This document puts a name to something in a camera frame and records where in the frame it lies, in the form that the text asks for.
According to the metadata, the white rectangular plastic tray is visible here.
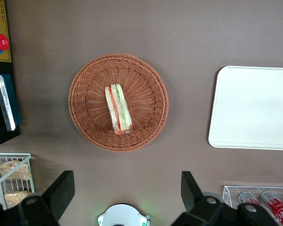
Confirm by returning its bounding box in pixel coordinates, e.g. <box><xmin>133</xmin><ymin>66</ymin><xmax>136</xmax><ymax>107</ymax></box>
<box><xmin>208</xmin><ymin>65</ymin><xmax>283</xmax><ymax>151</ymax></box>

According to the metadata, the white wire rack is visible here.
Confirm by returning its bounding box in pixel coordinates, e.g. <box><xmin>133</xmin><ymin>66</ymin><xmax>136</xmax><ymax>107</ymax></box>
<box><xmin>0</xmin><ymin>152</ymin><xmax>35</xmax><ymax>211</ymax></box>

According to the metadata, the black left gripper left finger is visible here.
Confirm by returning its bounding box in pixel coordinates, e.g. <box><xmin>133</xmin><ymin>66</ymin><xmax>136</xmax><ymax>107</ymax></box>
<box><xmin>0</xmin><ymin>170</ymin><xmax>75</xmax><ymax>226</ymax></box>

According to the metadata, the large round brown wicker basket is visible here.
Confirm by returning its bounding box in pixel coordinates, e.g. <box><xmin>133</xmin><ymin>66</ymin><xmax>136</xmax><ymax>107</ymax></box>
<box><xmin>68</xmin><ymin>53</ymin><xmax>169</xmax><ymax>153</ymax></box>

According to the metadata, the silver blue sealing bar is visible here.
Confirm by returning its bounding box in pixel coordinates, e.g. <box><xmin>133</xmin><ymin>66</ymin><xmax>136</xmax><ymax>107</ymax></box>
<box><xmin>0</xmin><ymin>74</ymin><xmax>22</xmax><ymax>132</ymax></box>

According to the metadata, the triangle sandwich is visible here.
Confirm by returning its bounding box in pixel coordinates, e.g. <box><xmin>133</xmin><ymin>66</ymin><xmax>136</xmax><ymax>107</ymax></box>
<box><xmin>104</xmin><ymin>83</ymin><xmax>133</xmax><ymax>136</ymax></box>

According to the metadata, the red cola can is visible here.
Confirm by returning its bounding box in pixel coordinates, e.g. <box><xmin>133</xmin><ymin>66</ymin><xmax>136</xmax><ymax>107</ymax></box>
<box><xmin>260</xmin><ymin>190</ymin><xmax>283</xmax><ymax>223</ymax></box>
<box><xmin>238</xmin><ymin>191</ymin><xmax>262</xmax><ymax>207</ymax></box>

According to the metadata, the clear acrylic can holder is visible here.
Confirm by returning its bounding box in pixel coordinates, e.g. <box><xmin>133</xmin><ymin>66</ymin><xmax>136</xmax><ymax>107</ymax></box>
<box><xmin>222</xmin><ymin>185</ymin><xmax>283</xmax><ymax>223</ymax></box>

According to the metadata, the clear bag of rice crackers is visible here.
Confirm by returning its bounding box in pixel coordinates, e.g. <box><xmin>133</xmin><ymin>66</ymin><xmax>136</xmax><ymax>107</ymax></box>
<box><xmin>0</xmin><ymin>160</ymin><xmax>33</xmax><ymax>181</ymax></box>
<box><xmin>3</xmin><ymin>190</ymin><xmax>33</xmax><ymax>209</ymax></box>

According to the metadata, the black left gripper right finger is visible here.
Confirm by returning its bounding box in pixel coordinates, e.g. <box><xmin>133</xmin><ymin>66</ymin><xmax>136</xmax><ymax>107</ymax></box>
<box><xmin>171</xmin><ymin>171</ymin><xmax>280</xmax><ymax>226</ymax></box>

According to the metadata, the red emergency push button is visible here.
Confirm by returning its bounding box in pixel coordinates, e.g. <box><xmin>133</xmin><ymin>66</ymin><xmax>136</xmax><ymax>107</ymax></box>
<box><xmin>0</xmin><ymin>29</ymin><xmax>9</xmax><ymax>54</ymax></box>

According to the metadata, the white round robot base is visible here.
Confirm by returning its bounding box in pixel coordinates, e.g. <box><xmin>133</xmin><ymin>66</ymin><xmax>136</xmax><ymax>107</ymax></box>
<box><xmin>98</xmin><ymin>203</ymin><xmax>150</xmax><ymax>226</ymax></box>

